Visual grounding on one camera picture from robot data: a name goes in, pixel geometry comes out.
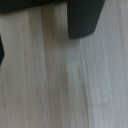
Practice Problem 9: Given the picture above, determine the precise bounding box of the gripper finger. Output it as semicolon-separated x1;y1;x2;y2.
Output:
0;33;6;67

